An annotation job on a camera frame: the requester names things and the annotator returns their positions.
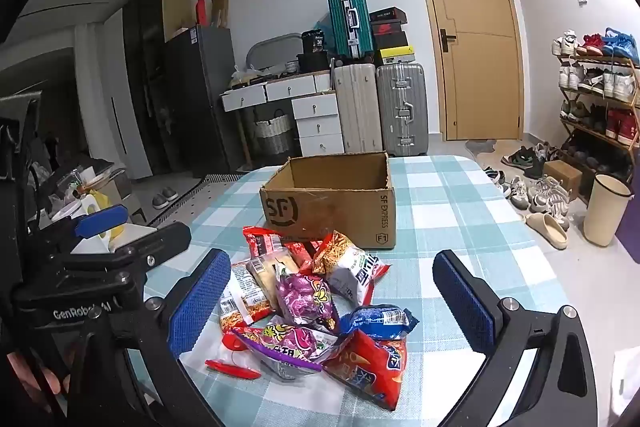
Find black storage box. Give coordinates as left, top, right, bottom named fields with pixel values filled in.
left=297, top=52, right=334, bottom=75

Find beige dotted rug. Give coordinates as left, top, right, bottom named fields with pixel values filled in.
left=147, top=172, right=247, bottom=229

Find white tall panel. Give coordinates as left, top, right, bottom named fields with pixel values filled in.
left=75, top=9, right=153, bottom=180

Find clear cracker packet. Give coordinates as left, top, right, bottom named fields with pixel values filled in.
left=249, top=252, right=301, bottom=310

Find beige hard suitcase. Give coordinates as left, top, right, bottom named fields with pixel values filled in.
left=332, top=63, right=383, bottom=154

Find plain black shoe box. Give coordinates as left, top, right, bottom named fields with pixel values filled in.
left=374, top=32, right=409, bottom=50

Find purple bag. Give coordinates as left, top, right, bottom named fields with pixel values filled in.
left=615, top=187, right=640, bottom=258

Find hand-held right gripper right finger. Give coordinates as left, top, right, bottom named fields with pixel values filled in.
left=432, top=249, right=601, bottom=427

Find small red plastic object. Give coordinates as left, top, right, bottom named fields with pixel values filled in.
left=222, top=332, right=249, bottom=353

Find grey rounded frame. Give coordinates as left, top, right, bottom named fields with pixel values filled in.
left=246, top=33, right=303, bottom=70

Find white drawer desk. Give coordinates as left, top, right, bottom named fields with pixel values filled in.
left=221, top=72, right=346, bottom=168

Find person's left hand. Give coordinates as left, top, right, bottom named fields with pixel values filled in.
left=6, top=351, right=69, bottom=409

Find small cardboard box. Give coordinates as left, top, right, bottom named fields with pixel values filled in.
left=543, top=159, right=583, bottom=200

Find wooden shoe rack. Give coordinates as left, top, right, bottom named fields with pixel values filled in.
left=557, top=49, right=640, bottom=208

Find silver hard suitcase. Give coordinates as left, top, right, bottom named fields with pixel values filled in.
left=376, top=63, right=429, bottom=158

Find beige slipper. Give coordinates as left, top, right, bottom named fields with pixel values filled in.
left=524, top=213, right=570, bottom=251

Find red utility knife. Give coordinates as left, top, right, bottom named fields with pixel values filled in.
left=205, top=359, right=264, bottom=381

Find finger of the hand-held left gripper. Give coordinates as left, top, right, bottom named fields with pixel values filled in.
left=60, top=223, right=192, bottom=280
left=35, top=204, right=129, bottom=249

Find brown cardboard box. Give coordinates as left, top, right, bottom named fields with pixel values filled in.
left=260, top=151, right=397, bottom=250

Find blue white checkered tablecloth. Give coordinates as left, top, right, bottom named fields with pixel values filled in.
left=125, top=154, right=603, bottom=427

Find yellow black shoe box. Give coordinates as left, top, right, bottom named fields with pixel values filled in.
left=377, top=47, right=416, bottom=66

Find orange noodle snack packet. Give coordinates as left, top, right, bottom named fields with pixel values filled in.
left=314, top=231, right=392, bottom=306

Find clear glass bowl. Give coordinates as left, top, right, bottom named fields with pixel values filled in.
left=57, top=164, right=130, bottom=202

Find red snack packet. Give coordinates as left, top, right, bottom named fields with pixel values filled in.
left=243, top=227, right=287, bottom=259
left=285, top=241, right=322, bottom=274

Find plastic bag with food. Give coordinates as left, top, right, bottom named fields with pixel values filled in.
left=230, top=66, right=263, bottom=88

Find blue snack packet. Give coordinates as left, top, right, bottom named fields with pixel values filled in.
left=340, top=304, right=419, bottom=341

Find dark tall cabinet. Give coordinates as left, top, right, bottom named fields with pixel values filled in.
left=122, top=0, right=193, bottom=180

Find shoe rack with shoes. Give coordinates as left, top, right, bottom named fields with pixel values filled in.
left=551, top=27, right=640, bottom=148

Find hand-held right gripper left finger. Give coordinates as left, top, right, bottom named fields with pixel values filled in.
left=65, top=248, right=232, bottom=427

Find large red chip bag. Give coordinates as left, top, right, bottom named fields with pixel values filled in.
left=322, top=329, right=409, bottom=411

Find brown cardboard sheet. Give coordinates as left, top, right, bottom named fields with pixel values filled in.
left=210, top=0, right=230, bottom=30

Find teal hard suitcase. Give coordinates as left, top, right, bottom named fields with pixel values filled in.
left=326, top=0, right=375, bottom=60

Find tan wooden door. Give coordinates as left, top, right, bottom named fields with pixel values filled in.
left=407, top=0, right=526, bottom=142

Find snack packets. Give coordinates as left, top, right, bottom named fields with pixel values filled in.
left=219, top=259, right=274, bottom=334

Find pile of loose shoes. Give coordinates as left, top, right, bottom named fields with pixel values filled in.
left=482, top=144, right=572, bottom=214

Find cream waste bin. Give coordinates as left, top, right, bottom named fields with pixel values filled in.
left=583, top=174, right=633, bottom=248

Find purple snack packet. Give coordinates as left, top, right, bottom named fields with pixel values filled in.
left=231, top=324, right=347, bottom=381
left=276, top=272, right=342, bottom=334

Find dark refrigerator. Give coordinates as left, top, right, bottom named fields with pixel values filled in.
left=165, top=24, right=246, bottom=172

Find woven laundry basket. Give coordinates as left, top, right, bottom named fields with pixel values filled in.
left=252, top=109, right=296, bottom=155

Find yellow object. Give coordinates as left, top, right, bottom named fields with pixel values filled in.
left=91, top=191, right=124, bottom=242

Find black printed box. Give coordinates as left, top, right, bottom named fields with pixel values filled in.
left=301, top=29, right=326, bottom=55

